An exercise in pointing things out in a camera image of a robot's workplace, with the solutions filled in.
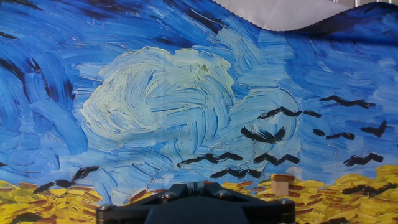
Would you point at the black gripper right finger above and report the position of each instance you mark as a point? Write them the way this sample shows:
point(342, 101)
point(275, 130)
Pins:
point(270, 213)

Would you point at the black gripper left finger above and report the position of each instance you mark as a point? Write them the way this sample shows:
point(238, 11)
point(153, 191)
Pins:
point(124, 213)

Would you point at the small wooden cube block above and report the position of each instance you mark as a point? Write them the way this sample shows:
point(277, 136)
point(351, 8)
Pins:
point(280, 188)

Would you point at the Van Gogh wheatfield print cloth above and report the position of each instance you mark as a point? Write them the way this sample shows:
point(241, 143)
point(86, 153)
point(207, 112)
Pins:
point(186, 93)

